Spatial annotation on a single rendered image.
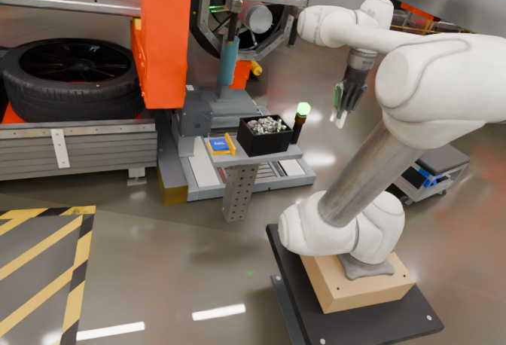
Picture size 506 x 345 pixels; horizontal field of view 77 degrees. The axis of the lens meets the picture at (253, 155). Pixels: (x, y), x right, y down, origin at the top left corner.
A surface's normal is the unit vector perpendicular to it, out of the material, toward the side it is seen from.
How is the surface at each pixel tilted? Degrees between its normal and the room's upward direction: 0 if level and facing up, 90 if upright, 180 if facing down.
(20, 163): 90
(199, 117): 90
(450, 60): 43
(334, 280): 4
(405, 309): 0
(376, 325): 0
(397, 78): 87
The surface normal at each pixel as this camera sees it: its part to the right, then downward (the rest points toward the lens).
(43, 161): 0.36, 0.62
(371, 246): 0.11, 0.58
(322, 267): 0.13, -0.80
